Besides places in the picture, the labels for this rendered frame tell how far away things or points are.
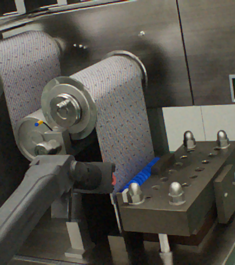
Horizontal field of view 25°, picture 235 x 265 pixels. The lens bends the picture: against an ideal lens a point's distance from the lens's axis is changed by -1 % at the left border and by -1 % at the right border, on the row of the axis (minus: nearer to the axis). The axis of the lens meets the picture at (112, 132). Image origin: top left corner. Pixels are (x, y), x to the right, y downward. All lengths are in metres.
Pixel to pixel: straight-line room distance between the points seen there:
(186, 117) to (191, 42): 2.75
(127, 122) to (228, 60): 0.30
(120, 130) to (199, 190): 0.24
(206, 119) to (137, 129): 2.74
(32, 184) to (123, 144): 0.40
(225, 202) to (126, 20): 0.54
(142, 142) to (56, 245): 0.34
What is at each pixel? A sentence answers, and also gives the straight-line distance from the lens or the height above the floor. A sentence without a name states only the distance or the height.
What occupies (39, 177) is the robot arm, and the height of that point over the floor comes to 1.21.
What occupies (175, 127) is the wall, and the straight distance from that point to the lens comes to 4.16.
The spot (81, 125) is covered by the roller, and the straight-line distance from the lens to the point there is 1.17.
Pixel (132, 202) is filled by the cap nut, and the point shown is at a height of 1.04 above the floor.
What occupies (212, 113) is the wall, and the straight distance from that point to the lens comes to 4.00.
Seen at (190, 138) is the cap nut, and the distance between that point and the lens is 1.43.
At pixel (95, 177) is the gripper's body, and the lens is 1.10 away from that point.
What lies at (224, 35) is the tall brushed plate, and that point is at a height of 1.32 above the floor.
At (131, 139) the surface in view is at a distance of 1.29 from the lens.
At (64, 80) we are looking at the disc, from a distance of 1.16.
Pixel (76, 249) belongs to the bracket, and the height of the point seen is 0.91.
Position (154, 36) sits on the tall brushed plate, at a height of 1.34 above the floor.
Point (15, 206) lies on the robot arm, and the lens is 0.85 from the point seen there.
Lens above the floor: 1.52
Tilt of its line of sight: 17 degrees down
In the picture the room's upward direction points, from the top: 12 degrees counter-clockwise
